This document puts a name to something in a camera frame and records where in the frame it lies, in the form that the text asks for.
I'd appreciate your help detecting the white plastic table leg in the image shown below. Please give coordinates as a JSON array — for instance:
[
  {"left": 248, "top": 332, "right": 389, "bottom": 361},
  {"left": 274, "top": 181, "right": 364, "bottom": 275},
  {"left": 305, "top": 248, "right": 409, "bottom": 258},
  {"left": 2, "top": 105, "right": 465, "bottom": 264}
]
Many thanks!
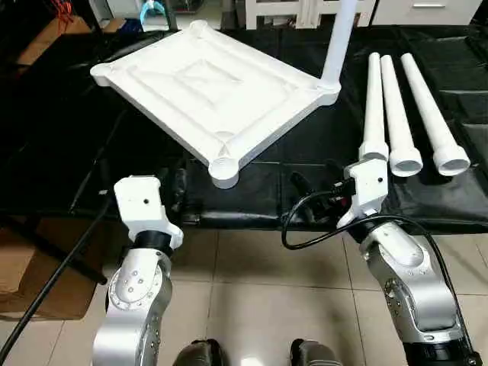
[
  {"left": 358, "top": 52, "right": 390, "bottom": 163},
  {"left": 400, "top": 53, "right": 472, "bottom": 178},
  {"left": 320, "top": 0, "right": 359, "bottom": 86},
  {"left": 379, "top": 55, "right": 424, "bottom": 178}
]

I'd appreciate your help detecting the red cable bundle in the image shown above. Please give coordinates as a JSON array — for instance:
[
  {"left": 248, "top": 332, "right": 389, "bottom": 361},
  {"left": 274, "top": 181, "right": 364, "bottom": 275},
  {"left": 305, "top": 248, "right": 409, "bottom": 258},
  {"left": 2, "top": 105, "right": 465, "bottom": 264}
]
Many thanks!
[{"left": 52, "top": 0, "right": 75, "bottom": 19}]

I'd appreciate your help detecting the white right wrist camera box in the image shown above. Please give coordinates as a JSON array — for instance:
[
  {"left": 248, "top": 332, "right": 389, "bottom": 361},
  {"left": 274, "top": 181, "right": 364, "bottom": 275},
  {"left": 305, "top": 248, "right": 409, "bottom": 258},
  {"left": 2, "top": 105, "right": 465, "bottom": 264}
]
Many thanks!
[{"left": 336, "top": 159, "right": 389, "bottom": 229}]

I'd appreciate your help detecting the black left robot foot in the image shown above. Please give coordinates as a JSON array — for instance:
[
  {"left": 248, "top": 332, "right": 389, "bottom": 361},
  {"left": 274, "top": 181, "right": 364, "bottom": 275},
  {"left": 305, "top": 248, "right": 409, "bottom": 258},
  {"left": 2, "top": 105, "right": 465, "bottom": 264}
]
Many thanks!
[{"left": 174, "top": 339, "right": 226, "bottom": 366}]

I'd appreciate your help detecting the brown cardboard box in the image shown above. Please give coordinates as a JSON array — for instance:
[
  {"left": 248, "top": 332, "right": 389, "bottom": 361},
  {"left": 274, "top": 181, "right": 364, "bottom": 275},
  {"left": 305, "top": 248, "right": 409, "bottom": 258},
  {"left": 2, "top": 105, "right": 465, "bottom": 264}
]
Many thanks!
[{"left": 0, "top": 220, "right": 101, "bottom": 319}]

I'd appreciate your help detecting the black work mat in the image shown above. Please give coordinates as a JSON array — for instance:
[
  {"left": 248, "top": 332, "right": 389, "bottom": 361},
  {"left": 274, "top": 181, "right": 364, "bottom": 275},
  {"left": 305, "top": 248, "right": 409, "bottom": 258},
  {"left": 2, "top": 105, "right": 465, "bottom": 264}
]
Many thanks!
[{"left": 0, "top": 24, "right": 488, "bottom": 233}]

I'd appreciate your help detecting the black robot foot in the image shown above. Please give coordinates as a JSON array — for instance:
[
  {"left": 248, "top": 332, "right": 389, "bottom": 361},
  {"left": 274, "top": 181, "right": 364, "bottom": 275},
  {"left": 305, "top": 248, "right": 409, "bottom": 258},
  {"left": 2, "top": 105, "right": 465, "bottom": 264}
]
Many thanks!
[
  {"left": 290, "top": 339, "right": 344, "bottom": 366},
  {"left": 174, "top": 339, "right": 226, "bottom": 366}
]

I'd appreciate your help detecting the white plastic table top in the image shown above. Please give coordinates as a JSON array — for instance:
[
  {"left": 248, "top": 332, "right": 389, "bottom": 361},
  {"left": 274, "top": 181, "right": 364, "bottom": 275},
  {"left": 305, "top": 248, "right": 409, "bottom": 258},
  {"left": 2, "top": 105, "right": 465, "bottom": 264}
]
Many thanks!
[{"left": 90, "top": 20, "right": 342, "bottom": 190}]

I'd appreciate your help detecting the black right robot foot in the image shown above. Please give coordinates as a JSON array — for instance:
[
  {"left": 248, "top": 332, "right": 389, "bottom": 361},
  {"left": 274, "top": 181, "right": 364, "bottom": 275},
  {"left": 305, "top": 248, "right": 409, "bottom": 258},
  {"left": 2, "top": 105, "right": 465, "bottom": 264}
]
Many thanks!
[{"left": 290, "top": 339, "right": 344, "bottom": 366}]

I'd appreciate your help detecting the white drawer cabinet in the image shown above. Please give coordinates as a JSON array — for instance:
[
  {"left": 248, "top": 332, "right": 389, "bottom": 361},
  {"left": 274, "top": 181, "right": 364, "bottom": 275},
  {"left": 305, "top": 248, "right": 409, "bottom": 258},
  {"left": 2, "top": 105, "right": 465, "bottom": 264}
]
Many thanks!
[
  {"left": 372, "top": 0, "right": 484, "bottom": 27},
  {"left": 244, "top": 0, "right": 377, "bottom": 30}
]

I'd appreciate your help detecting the light blue hanger hook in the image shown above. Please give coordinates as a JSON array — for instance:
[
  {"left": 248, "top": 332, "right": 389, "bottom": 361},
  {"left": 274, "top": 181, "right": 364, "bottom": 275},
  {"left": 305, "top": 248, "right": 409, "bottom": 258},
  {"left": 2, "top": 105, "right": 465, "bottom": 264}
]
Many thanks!
[{"left": 140, "top": 0, "right": 169, "bottom": 31}]

